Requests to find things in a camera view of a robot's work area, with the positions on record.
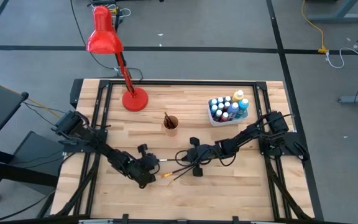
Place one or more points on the thin black orange-tip paintbrush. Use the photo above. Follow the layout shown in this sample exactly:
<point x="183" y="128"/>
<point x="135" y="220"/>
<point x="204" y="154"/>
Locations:
<point x="167" y="118"/>

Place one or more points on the terracotta orange cup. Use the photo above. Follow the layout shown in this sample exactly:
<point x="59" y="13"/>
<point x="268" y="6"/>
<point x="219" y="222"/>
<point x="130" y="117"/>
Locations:
<point x="171" y="130"/>

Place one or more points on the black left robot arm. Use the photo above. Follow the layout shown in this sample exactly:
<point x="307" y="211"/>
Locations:
<point x="104" y="146"/>

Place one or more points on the black paintbrush dark bristles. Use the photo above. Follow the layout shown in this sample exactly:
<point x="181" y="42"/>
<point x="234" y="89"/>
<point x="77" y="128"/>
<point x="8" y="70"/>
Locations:
<point x="172" y="124"/>
<point x="168" y="124"/>

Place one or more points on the small brown paint bottle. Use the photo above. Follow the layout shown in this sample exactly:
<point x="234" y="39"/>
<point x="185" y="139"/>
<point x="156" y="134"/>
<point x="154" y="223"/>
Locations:
<point x="218" y="113"/>

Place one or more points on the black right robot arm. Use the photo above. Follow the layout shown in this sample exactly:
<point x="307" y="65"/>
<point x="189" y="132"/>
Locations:
<point x="253" y="132"/>

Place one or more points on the black paintbrush silver ferrule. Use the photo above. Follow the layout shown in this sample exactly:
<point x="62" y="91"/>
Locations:
<point x="170" y="122"/>
<point x="166" y="160"/>

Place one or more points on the white plastic storage bin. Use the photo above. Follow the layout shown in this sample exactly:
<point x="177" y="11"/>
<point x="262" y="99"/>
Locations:
<point x="228" y="122"/>

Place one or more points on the black aluminium table frame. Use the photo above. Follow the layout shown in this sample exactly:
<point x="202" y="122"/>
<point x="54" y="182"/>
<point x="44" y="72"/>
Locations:
<point x="182" y="83"/>

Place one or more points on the grey metal floor foot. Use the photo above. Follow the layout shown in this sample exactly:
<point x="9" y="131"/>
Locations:
<point x="357" y="99"/>

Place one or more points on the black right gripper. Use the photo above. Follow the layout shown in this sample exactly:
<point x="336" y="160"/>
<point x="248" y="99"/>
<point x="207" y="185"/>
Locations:
<point x="199" y="154"/>

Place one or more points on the large yellow paint bottle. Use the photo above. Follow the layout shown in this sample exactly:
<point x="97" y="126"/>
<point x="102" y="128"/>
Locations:
<point x="238" y="96"/>

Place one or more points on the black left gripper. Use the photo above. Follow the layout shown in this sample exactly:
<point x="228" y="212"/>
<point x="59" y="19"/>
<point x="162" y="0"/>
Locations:
<point x="145" y="168"/>

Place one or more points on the large sky blue paint bottle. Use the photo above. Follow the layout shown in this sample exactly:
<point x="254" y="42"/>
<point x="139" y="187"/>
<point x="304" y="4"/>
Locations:
<point x="243" y="104"/>

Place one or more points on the small blue paint bottle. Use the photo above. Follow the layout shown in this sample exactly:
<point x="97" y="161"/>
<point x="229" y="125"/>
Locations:
<point x="220" y="99"/>
<point x="227" y="98"/>

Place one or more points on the wide orange-bristle paintbrush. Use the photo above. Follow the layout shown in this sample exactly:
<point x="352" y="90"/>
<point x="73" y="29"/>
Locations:
<point x="172" y="172"/>

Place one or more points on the black table side bracket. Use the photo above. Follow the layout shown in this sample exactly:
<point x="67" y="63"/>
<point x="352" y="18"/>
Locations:
<point x="76" y="93"/>

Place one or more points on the red desk lamp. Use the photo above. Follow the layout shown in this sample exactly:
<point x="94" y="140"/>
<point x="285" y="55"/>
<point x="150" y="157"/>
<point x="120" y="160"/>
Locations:
<point x="104" y="37"/>

